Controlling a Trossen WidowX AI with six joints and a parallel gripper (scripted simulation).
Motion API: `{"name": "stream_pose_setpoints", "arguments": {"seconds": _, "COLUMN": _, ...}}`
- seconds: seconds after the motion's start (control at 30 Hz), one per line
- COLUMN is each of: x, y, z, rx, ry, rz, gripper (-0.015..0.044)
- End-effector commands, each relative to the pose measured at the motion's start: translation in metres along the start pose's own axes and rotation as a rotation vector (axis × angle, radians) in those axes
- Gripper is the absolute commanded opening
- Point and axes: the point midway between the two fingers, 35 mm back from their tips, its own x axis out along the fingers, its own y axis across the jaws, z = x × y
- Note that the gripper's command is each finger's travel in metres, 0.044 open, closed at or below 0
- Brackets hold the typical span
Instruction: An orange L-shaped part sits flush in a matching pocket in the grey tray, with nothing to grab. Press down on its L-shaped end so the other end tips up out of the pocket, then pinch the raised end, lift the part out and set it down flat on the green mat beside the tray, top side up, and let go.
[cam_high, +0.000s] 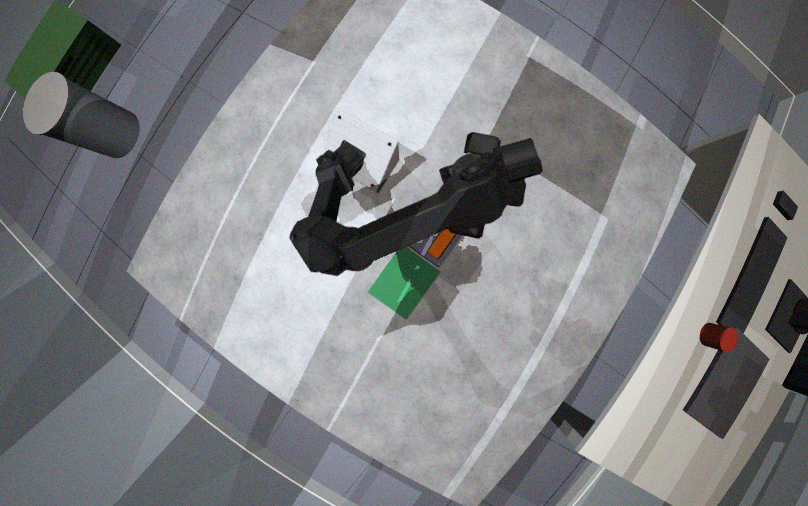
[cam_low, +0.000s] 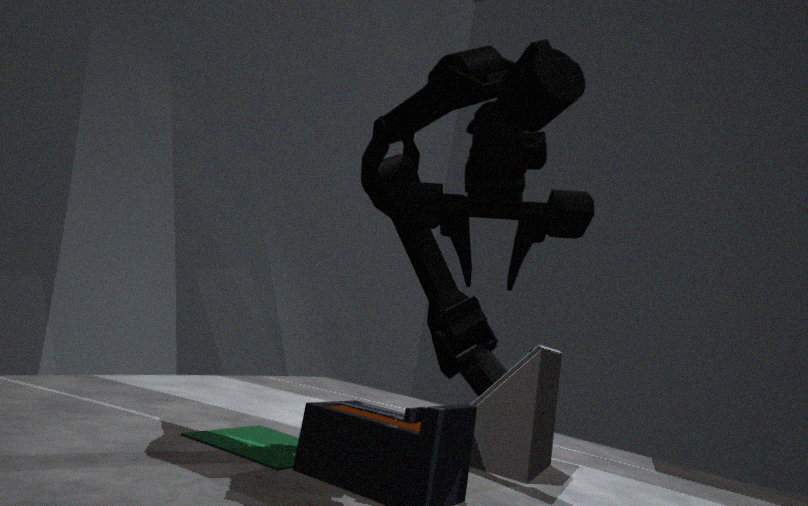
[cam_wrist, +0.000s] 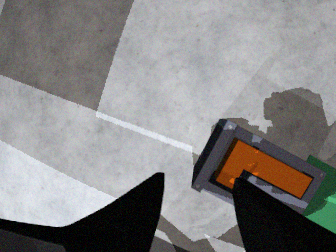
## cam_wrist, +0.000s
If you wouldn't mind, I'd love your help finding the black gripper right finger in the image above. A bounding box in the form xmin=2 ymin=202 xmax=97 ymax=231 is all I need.
xmin=232 ymin=178 xmax=336 ymax=252

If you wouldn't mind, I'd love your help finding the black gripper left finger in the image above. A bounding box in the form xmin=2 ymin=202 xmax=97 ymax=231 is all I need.
xmin=0 ymin=173 xmax=164 ymax=252

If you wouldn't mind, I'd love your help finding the orange l-shaped part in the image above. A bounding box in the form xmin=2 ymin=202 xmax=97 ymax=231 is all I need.
xmin=213 ymin=137 xmax=313 ymax=198

